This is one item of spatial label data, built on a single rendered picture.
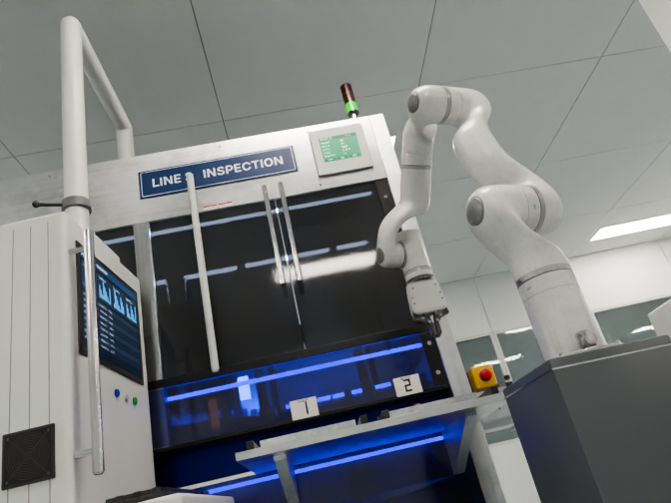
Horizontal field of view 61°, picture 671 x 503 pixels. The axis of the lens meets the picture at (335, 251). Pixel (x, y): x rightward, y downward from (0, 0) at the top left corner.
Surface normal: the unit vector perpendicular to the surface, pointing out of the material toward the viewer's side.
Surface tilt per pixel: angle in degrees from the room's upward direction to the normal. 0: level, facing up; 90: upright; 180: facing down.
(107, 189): 90
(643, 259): 90
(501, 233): 128
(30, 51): 180
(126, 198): 90
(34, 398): 90
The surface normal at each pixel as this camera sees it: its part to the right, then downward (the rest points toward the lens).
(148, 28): 0.22, 0.88
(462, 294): 0.00, -0.43
